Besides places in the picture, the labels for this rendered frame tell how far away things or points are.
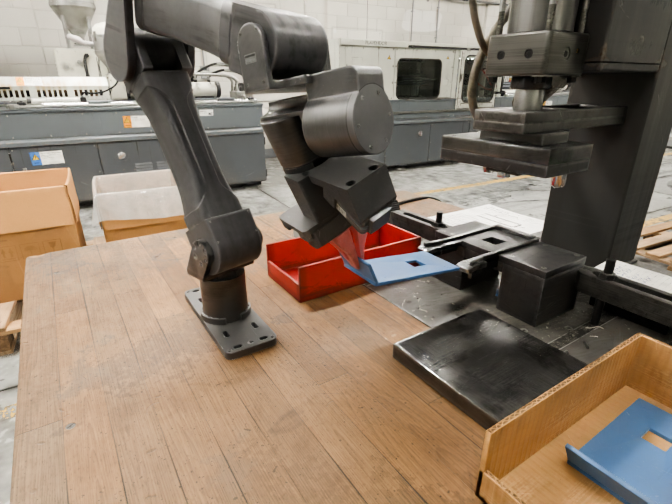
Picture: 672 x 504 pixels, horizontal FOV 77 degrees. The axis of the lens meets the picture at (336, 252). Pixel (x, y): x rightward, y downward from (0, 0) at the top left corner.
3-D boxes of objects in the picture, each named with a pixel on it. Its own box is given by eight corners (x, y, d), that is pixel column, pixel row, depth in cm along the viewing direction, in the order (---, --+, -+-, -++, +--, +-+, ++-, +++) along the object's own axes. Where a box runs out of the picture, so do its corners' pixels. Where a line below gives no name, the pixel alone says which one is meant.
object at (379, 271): (334, 267, 54) (336, 245, 53) (423, 253, 62) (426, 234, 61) (366, 288, 49) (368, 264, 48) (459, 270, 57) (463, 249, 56)
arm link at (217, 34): (342, 20, 39) (168, -25, 55) (268, 9, 33) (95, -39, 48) (320, 147, 46) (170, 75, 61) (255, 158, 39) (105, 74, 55)
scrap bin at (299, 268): (267, 275, 75) (265, 243, 72) (378, 247, 87) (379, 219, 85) (300, 303, 65) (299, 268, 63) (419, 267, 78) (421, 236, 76)
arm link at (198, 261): (262, 226, 57) (237, 218, 60) (206, 244, 51) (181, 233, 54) (265, 269, 59) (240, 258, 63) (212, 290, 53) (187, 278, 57)
